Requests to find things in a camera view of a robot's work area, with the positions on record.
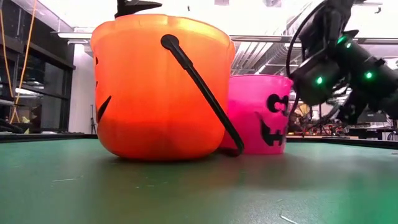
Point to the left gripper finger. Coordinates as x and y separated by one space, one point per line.
130 5

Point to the pink pumpkin bucket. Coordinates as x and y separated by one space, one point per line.
248 102

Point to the orange pumpkin bucket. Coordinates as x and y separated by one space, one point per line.
155 102

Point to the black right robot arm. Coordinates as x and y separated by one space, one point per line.
329 21

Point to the black tripod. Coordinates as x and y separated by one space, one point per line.
92 121

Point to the green table mat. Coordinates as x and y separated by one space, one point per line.
93 186

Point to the black metal table frame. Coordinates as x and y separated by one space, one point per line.
46 137

